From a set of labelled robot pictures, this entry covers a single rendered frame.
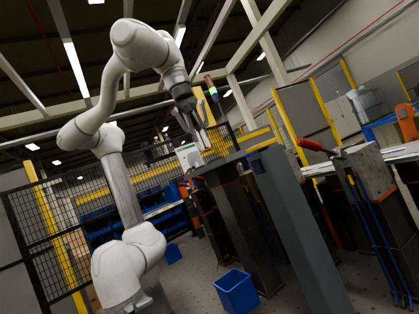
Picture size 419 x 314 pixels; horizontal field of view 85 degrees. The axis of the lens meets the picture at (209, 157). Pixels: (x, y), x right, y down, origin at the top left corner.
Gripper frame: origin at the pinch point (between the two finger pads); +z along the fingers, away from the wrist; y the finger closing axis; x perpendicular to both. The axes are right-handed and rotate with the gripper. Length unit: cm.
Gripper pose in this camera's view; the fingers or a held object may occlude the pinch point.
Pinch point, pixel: (202, 140)
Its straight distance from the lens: 81.3
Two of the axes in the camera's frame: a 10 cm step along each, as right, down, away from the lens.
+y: 8.9, -3.6, 2.8
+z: 3.9, 9.2, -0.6
